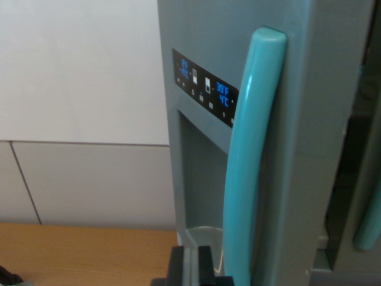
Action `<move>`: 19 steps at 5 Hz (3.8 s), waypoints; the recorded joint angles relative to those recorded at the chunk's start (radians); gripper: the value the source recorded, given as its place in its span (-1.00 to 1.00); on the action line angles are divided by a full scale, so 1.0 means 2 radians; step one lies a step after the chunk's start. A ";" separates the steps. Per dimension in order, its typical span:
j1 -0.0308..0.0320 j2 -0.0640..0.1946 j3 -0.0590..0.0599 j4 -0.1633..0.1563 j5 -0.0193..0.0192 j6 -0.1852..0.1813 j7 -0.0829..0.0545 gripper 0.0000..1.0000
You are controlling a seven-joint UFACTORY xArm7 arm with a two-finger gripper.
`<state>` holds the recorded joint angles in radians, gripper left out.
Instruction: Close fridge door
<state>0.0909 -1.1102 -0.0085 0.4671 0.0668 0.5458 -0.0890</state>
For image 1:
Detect black temperature display panel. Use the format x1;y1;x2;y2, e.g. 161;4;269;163
172;48;240;129

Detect grey fridge door with display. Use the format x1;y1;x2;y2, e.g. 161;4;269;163
157;0;376;286

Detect teal handle of plain door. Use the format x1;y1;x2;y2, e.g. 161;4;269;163
353;178;381;250

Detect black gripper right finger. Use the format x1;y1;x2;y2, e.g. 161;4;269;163
197;245;235;286

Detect teal handle of display door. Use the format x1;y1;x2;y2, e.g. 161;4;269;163
223;27;288;286

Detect grey fridge body with shelves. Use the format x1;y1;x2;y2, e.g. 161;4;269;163
311;38;374;272

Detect plain grey fridge door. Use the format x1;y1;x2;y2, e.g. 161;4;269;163
332;0;381;286

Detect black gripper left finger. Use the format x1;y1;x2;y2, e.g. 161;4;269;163
151;245;186;286

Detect black object on table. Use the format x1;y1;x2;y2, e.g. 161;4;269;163
0;264;34;286

